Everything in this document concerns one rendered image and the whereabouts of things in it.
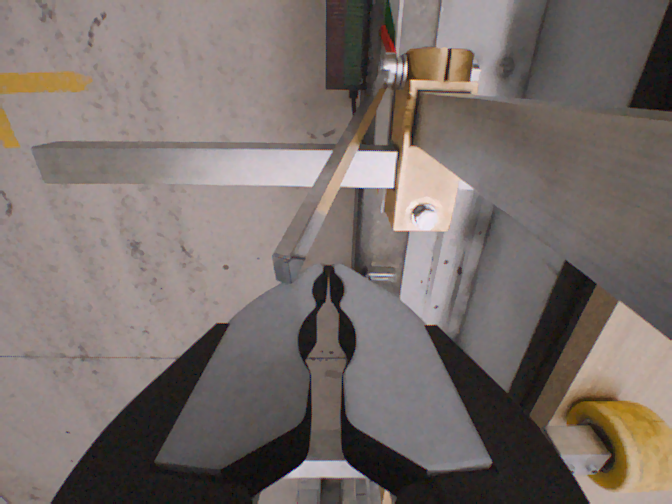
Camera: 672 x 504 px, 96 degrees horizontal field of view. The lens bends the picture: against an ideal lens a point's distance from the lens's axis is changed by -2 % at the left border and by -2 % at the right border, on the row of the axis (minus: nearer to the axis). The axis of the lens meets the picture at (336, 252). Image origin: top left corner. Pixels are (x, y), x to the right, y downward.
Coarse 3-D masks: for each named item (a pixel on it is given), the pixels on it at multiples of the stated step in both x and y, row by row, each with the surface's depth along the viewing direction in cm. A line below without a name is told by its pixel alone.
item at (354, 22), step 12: (348, 0) 32; (360, 0) 32; (348, 12) 33; (360, 12) 33; (348, 24) 33; (360, 24) 33; (348, 36) 34; (360, 36) 34; (348, 48) 34; (360, 48) 34; (348, 60) 35; (360, 60) 35; (348, 72) 36; (360, 72) 36; (348, 84) 36
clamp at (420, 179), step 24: (432, 48) 21; (456, 48) 21; (408, 72) 22; (432, 72) 21; (456, 72) 21; (408, 96) 22; (408, 120) 22; (408, 144) 23; (408, 168) 24; (432, 168) 24; (408, 192) 25; (432, 192) 25; (456, 192) 25; (408, 216) 26
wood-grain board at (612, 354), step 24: (600, 288) 29; (600, 312) 29; (624, 312) 27; (576, 336) 32; (600, 336) 29; (624, 336) 29; (648, 336) 29; (576, 360) 31; (600, 360) 30; (624, 360) 30; (648, 360) 31; (552, 384) 35; (576, 384) 32; (600, 384) 32; (624, 384) 32; (648, 384) 32; (552, 408) 35
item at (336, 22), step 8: (328, 0) 32; (336, 0) 32; (344, 0) 32; (328, 8) 33; (336, 8) 33; (344, 8) 33; (328, 16) 33; (336, 16) 33; (344, 16) 33; (328, 24) 33; (336, 24) 33; (344, 24) 33; (328, 32) 34; (336, 32) 34; (328, 40) 34; (336, 40) 34; (328, 48) 34; (336, 48) 34; (328, 56) 35; (336, 56) 35; (328, 64) 35; (336, 64) 35; (328, 72) 36; (336, 72) 36; (328, 80) 36; (336, 80) 36
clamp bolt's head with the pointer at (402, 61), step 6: (384, 30) 29; (384, 36) 29; (384, 42) 29; (390, 42) 27; (390, 48) 26; (402, 54) 23; (402, 60) 23; (402, 66) 23; (378, 72) 24; (402, 72) 23; (396, 78) 23; (402, 78) 23; (396, 84) 23; (402, 84) 23
